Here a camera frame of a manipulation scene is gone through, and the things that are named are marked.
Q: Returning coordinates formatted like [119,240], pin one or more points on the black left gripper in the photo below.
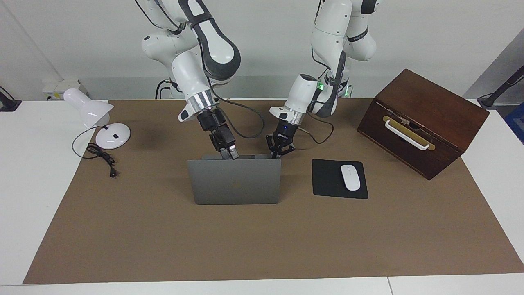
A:
[285,132]

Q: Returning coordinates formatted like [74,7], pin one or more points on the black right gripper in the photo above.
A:
[217,127]

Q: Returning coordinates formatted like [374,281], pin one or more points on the silver Apple laptop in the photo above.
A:
[233,182]

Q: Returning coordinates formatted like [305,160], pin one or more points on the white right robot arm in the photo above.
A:
[188,73]

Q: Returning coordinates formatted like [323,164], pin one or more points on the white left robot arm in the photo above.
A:
[303,94]

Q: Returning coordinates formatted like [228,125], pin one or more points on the black mouse pad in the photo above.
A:
[325,180]

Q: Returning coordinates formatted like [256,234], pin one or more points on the white computer mouse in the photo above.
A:
[350,177]

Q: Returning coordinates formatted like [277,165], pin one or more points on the brown table mat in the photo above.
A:
[245,246]

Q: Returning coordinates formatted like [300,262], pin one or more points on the white desk lamp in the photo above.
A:
[88,106]

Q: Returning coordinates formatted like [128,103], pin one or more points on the dark wooden box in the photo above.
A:
[434,102]

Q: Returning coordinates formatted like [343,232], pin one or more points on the white power strip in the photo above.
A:
[61,87]

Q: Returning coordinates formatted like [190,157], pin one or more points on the black tripod stand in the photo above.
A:
[497,93]

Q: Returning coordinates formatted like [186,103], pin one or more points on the black stand foot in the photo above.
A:
[9,104]

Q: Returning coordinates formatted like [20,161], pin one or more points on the blue crate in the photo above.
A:
[516,123]

